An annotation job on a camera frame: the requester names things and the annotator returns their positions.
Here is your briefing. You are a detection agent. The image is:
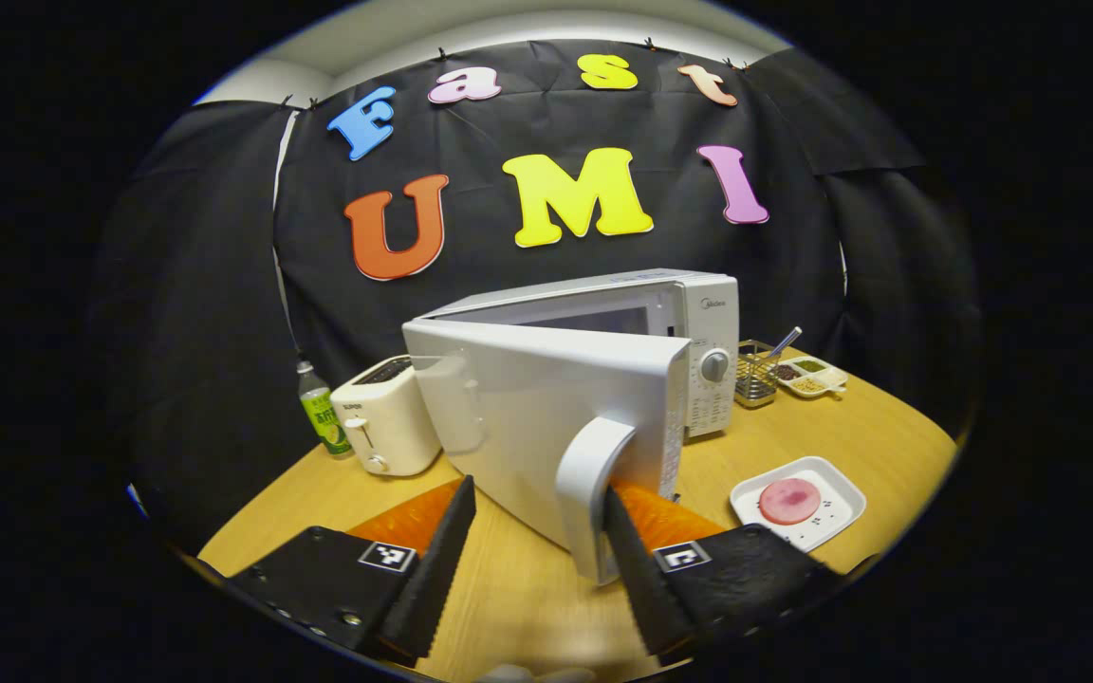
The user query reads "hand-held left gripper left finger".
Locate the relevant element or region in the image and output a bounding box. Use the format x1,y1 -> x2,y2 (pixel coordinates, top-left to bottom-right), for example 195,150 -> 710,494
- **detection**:
224,474 -> 477,662

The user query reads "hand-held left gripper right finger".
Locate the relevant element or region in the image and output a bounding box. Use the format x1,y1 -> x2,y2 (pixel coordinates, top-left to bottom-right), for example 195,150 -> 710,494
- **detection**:
603,479 -> 842,660

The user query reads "pink round food slice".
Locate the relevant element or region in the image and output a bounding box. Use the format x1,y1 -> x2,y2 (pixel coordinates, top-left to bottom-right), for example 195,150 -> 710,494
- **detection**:
759,477 -> 822,526

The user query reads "white square plate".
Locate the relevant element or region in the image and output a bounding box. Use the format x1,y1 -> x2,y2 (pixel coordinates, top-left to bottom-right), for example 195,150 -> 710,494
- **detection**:
729,456 -> 867,554

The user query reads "white microwave oven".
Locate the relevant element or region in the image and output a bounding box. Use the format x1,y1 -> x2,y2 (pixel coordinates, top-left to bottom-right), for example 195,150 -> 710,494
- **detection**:
401,268 -> 740,586

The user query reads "white toaster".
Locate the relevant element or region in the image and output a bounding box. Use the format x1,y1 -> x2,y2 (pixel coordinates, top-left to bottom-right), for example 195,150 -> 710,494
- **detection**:
330,355 -> 443,477

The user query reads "green drink bottle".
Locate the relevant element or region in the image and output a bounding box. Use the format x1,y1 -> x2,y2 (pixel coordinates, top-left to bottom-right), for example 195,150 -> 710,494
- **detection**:
296,359 -> 352,457

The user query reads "white divided condiment tray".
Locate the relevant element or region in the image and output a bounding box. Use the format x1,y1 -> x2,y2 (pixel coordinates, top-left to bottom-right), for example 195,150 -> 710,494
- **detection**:
772,356 -> 849,399

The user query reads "metal wire utensil basket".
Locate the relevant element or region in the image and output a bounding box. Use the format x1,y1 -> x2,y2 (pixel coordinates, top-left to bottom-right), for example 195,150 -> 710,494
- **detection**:
734,340 -> 781,409

